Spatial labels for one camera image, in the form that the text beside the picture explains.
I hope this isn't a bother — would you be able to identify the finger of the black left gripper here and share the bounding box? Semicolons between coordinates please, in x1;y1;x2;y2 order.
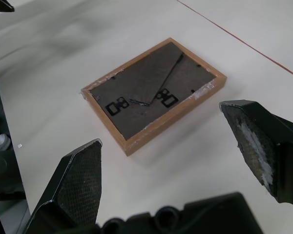
0;0;16;13

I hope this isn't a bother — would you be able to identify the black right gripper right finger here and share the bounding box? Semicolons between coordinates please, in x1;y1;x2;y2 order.
219;99;293;215

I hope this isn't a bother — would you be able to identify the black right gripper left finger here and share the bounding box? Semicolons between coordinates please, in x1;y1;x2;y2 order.
23;138;104;234

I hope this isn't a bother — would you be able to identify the thin red line tape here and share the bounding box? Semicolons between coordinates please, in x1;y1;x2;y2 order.
176;0;293;81

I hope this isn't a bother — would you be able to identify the wooden picture frame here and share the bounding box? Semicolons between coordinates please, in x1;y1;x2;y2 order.
78;37;228;157

